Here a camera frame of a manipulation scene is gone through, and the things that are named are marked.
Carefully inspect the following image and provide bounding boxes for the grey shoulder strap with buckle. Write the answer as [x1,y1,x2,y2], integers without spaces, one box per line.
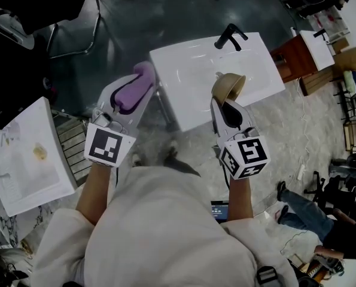
[256,266,279,285]

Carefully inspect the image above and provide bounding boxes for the white rectangular sink basin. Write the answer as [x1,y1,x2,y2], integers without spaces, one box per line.
[0,96,78,218]

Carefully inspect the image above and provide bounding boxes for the brown cardboard sheet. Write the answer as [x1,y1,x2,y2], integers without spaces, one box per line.
[333,46,356,76]

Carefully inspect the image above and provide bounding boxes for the person's white shirt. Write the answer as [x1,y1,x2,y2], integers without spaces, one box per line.
[31,166,300,287]

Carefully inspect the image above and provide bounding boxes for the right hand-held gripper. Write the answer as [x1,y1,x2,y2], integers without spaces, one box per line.
[210,96,271,181]

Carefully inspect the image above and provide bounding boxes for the beige bowl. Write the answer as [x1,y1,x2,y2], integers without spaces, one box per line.
[211,72,247,106]

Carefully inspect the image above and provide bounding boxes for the slatted metal stand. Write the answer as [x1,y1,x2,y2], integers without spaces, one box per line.
[51,111,92,188]

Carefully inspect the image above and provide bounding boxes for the black screen device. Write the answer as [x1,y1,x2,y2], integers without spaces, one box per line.
[210,200,230,224]

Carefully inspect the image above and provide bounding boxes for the wooden slatted crate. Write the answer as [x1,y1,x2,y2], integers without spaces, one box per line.
[299,67,336,97]

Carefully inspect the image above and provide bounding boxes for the pale green cushion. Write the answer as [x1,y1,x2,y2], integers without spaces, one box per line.
[343,69,355,94]

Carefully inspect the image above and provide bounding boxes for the person's right forearm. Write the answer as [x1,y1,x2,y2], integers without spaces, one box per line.
[227,176,254,222]

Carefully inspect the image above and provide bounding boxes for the small yellowish crumpled sponge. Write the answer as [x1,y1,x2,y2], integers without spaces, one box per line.
[32,143,48,161]

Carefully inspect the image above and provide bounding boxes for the wooden cabinet with white sink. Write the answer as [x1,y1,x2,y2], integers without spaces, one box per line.
[269,30,336,83]

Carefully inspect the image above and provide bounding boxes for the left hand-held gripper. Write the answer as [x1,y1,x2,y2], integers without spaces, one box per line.
[83,72,158,169]

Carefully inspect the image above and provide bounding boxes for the white sink on black stand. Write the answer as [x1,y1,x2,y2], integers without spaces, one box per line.
[149,32,286,133]

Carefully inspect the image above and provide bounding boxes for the white faucet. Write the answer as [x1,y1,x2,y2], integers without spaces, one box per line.
[0,124,20,146]

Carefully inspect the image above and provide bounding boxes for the marble pattern cabinet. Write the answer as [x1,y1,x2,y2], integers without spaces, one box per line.
[0,184,62,251]

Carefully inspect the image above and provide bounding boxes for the person's left forearm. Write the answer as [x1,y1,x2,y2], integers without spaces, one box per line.
[75,163,118,227]

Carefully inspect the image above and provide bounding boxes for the black chair with chrome legs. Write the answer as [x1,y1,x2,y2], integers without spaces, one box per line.
[0,0,102,60]

